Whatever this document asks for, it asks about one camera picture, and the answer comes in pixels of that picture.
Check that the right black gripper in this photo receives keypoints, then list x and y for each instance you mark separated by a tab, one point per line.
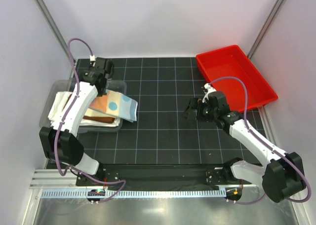
194	103

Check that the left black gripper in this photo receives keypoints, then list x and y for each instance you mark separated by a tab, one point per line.
102	93

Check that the patterned white cloth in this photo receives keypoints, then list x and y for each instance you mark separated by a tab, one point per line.
121	106

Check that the yellow crocodile print towel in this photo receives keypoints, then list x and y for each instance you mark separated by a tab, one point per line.
93	113

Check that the large white towel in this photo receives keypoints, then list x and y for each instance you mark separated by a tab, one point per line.
59	103

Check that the brown towel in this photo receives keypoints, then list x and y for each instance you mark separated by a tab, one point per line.
99	104

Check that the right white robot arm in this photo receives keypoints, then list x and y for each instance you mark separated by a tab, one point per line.
280	174

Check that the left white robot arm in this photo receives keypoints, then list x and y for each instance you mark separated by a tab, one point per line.
59	141

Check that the clear plastic tray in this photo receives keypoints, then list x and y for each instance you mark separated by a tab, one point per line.
66	85

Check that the red plastic bin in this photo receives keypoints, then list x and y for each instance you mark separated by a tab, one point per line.
239	74

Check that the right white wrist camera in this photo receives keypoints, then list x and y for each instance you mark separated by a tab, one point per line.
207	89

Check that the left aluminium frame post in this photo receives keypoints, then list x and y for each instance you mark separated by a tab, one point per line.
52	24

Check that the aluminium frame post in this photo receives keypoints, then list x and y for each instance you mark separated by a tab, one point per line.
267	24
52	24

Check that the slotted metal rail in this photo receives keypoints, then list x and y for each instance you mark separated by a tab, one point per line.
102	194

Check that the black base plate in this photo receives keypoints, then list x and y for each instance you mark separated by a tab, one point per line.
170	177

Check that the right aluminium frame post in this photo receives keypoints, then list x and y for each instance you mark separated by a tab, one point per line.
267	24

